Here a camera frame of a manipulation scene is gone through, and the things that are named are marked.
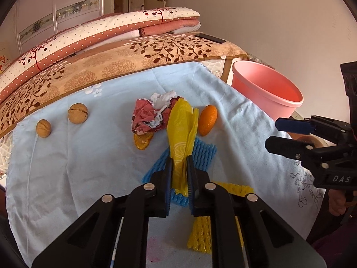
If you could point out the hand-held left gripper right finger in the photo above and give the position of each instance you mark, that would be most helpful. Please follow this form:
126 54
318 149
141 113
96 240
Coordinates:
190 195

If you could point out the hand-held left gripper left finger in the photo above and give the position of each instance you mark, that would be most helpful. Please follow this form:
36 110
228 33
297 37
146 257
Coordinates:
168 201

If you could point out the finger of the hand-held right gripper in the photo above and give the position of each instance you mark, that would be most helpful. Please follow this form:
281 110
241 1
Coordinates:
287 145
292 125

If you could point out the yellow foam net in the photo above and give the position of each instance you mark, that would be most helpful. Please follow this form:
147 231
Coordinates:
199 237

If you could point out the blue foam net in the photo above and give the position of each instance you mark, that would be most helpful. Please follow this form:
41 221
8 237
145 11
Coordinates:
203 153

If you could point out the pink plastic bucket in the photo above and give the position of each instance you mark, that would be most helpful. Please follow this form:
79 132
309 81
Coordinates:
262 89

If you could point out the orange peel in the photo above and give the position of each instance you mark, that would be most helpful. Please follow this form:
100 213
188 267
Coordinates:
142 142

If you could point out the yellow plastic bag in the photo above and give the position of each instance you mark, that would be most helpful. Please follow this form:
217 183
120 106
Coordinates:
178 128

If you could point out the red white paper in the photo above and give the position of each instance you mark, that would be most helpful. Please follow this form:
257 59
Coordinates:
150 117

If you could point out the person's right hand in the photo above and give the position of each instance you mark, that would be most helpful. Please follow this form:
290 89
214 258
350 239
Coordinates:
336 202

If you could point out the person's purple clothing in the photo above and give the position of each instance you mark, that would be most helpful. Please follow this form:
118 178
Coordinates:
334 248

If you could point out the small orange fruit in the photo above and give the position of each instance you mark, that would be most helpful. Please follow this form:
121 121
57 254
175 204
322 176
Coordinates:
207 120

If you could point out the light blue cloth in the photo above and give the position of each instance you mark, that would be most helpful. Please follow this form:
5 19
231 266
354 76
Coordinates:
83 173

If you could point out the black smartphone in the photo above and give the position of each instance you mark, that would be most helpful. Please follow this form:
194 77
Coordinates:
209 38

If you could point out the brown walnut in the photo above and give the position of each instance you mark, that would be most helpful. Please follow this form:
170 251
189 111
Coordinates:
78 113
43 128

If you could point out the brown leaf pattern blanket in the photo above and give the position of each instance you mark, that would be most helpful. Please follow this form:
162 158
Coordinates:
111 61

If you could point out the folded pink dotted quilt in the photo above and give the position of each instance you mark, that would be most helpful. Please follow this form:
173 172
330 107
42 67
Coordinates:
83 36

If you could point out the yellow floral pillow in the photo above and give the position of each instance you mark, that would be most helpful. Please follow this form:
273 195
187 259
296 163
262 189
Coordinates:
3 64

